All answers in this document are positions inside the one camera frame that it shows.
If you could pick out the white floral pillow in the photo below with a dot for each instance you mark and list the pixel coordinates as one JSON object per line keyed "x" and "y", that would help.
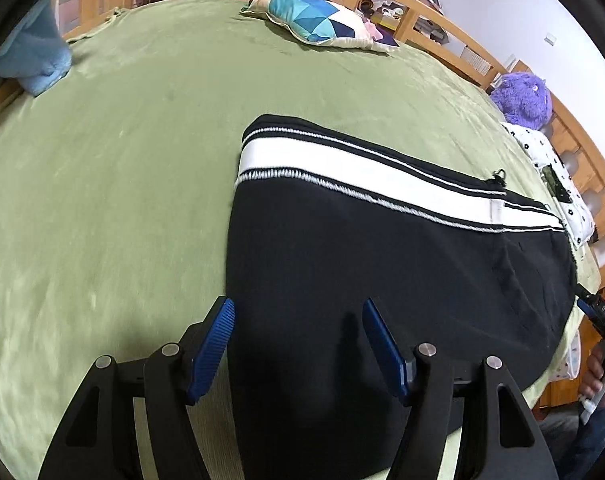
{"x": 572, "y": 200}

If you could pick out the wooden bed frame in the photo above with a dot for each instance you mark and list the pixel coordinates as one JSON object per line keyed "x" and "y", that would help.
{"x": 432, "y": 22}

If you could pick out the person's right hand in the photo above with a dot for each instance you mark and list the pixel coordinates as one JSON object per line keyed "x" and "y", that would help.
{"x": 593, "y": 377}

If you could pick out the light blue fluffy towel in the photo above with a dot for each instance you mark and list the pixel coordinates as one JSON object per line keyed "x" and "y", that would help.
{"x": 37, "y": 55}

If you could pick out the green fleece blanket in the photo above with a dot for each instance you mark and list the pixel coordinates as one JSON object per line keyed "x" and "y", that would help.
{"x": 107, "y": 185}

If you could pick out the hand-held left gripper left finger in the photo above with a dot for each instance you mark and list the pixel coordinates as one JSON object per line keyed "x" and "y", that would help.
{"x": 210, "y": 355}

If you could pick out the purple plush toy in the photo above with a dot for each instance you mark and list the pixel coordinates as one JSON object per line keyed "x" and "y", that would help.
{"x": 525, "y": 100}

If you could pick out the geometric print pillow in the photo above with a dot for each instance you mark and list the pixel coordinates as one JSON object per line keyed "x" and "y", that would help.
{"x": 317, "y": 17}

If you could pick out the white wall switch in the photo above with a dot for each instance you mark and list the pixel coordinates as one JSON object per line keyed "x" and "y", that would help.
{"x": 550, "y": 38}

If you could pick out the black pants with white stripe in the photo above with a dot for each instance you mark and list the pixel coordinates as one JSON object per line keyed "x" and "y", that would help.
{"x": 382, "y": 270}

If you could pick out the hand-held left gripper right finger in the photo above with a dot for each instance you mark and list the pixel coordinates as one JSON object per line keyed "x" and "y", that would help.
{"x": 385, "y": 355}

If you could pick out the star print bed sheet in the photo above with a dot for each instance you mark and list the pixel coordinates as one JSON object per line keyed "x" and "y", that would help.
{"x": 567, "y": 360}

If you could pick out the pile of cardboard boxes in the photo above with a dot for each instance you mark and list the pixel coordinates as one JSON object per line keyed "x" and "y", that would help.
{"x": 382, "y": 12}

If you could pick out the person's jeans leg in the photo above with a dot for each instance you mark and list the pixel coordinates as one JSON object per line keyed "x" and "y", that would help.
{"x": 587, "y": 445}

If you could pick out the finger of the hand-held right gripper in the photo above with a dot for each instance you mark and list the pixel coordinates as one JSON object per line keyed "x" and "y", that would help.
{"x": 586, "y": 306}

